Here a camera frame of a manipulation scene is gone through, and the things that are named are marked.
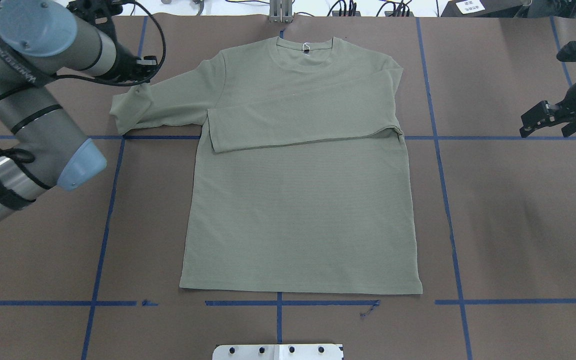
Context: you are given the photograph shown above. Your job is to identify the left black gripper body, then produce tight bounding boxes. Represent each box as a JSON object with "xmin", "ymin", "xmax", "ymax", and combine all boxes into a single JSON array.
[{"xmin": 102, "ymin": 45, "xmax": 150, "ymax": 84}]

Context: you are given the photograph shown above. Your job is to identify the olive green long-sleeve shirt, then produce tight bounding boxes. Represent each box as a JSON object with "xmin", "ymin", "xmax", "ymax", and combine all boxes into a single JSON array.
[{"xmin": 109, "ymin": 37, "xmax": 423, "ymax": 296}]

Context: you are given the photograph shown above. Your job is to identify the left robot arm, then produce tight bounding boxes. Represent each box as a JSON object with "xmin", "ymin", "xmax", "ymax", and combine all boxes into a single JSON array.
[{"xmin": 0, "ymin": 0, "xmax": 166, "ymax": 221}]

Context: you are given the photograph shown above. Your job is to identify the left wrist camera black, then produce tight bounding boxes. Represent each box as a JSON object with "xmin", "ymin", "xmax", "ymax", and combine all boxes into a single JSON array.
[{"xmin": 66, "ymin": 0, "xmax": 124, "ymax": 25}]

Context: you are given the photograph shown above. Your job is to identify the aluminium frame post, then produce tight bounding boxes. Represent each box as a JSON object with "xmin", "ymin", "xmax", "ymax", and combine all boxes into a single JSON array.
[{"xmin": 267, "ymin": 0, "xmax": 294, "ymax": 24}]

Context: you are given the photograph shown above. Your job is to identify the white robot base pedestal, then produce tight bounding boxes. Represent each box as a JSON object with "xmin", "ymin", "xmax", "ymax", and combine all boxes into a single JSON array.
[{"xmin": 212, "ymin": 343, "xmax": 345, "ymax": 360}]

